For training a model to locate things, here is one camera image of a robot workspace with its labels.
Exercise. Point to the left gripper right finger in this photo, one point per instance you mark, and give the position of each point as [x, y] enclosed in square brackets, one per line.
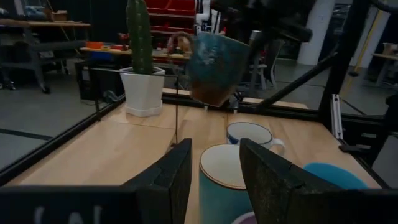
[267, 186]

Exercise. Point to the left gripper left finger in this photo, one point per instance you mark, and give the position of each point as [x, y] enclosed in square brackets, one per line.
[168, 186]

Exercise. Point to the ridged purple mug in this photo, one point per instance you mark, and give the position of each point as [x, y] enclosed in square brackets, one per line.
[245, 219]

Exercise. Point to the white mug blue pattern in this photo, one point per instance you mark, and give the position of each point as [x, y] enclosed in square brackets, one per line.
[248, 132]

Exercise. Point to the blue brown glazed mug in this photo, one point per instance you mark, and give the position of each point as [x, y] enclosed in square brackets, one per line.
[217, 68]

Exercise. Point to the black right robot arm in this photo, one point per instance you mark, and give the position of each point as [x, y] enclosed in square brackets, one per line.
[230, 7]

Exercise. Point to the white pillar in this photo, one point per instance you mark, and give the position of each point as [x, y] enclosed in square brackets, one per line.
[315, 34]

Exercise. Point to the grey chair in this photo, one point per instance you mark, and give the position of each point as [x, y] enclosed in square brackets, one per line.
[267, 71]

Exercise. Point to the blue rounded object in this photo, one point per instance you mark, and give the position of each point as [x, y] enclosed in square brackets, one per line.
[335, 177]

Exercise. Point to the white plant pot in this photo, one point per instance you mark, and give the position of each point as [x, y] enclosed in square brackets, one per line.
[143, 93]

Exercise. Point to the silver aluminium profile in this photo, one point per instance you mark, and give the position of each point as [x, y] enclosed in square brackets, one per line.
[336, 115]

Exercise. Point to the red storage bin shelf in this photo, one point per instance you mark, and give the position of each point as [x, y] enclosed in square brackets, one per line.
[169, 15]

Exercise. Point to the green cactus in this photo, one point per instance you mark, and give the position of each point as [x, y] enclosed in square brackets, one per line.
[140, 37]

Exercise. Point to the wooden side table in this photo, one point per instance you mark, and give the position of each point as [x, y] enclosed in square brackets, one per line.
[109, 50]

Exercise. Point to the orange bowl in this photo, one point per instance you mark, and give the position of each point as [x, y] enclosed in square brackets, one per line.
[94, 45]

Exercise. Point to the cardboard box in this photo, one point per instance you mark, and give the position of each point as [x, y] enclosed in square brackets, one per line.
[59, 15]

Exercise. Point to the black aluminium rig frame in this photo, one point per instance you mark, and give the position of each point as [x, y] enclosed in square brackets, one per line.
[345, 62]

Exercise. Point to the wooden workbench grey frame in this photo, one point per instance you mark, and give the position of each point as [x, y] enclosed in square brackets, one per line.
[34, 25]

